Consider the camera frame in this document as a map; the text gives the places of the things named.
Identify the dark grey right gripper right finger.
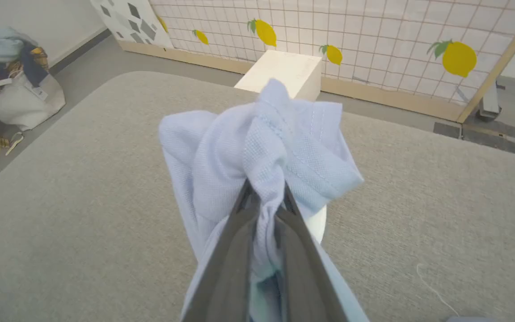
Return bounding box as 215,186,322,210
274,182,350,322

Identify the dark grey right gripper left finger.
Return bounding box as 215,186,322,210
182,180,259,322

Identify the light blue polo shirt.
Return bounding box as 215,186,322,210
158,78,370,322

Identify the navy blue garment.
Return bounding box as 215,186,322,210
19,44,51,88

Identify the thin white thread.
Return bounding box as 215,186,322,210
416,263,460,316

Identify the white rectangular box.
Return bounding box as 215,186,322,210
234,49,323,101

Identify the dark floor tape patch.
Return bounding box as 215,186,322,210
463,117,515,139
433,122,515,157

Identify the lemon print grid partition screen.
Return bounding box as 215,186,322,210
118,0,515,123

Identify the grey partition caster foot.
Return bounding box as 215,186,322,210
476,78,507,122

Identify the white fabric laundry bag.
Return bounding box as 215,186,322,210
0,73,67,131

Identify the white panel with grey shapes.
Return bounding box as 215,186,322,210
90,0,175,50

